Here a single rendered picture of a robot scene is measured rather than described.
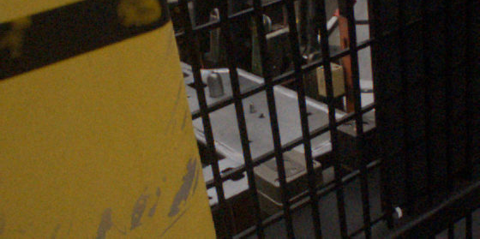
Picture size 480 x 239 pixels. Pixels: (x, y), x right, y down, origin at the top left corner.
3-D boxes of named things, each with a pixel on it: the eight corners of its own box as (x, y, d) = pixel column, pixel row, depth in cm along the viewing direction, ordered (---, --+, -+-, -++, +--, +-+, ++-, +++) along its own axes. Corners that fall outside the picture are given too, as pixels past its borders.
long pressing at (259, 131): (18, 25, 201) (16, 20, 201) (83, 6, 211) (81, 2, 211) (266, 186, 92) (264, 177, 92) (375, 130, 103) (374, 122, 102)
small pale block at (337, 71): (333, 232, 126) (315, 68, 111) (346, 225, 128) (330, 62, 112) (345, 240, 123) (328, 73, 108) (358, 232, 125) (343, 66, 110)
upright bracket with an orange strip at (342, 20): (357, 229, 126) (335, -9, 105) (362, 226, 127) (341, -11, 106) (367, 236, 124) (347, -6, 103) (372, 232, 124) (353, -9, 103)
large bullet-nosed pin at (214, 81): (207, 101, 125) (201, 71, 122) (220, 96, 126) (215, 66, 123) (215, 105, 122) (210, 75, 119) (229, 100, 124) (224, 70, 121)
